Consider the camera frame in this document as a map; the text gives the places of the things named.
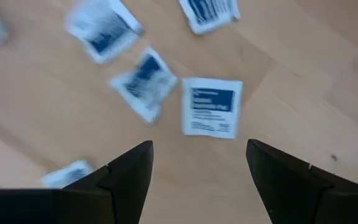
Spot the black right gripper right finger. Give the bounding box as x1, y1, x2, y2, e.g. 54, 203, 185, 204
246, 139, 358, 224

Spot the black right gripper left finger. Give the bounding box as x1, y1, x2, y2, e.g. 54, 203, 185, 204
0, 139, 154, 224

